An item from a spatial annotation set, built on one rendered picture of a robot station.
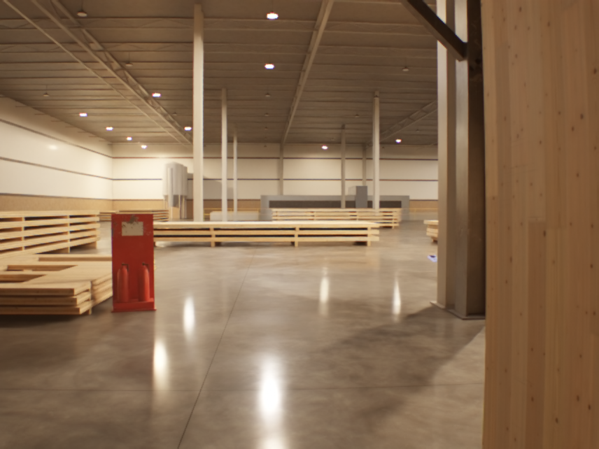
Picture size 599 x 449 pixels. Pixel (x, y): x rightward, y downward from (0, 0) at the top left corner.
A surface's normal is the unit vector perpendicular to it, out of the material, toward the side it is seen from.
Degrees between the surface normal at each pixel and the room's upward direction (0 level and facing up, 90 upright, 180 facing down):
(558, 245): 90
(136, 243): 90
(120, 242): 90
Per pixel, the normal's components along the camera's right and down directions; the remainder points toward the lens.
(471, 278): 0.07, 0.04
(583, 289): -1.00, 0.00
